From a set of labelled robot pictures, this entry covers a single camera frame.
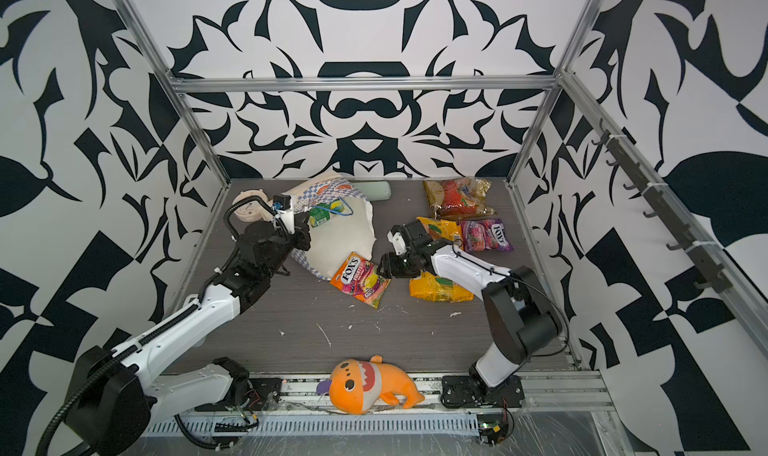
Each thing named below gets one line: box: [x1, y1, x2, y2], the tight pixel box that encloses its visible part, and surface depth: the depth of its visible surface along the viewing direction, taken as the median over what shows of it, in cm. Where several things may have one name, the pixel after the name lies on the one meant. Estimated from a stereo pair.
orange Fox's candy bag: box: [330, 251, 392, 309], surface depth 91 cm
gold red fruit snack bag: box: [423, 177, 497, 220], surface depth 107 cm
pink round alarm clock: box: [232, 189, 274, 223], surface depth 110 cm
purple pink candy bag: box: [459, 219, 514, 252], surface depth 104 cm
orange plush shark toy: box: [330, 354, 425, 415], surface depth 71 cm
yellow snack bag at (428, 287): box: [409, 272, 475, 303], surface depth 89 cm
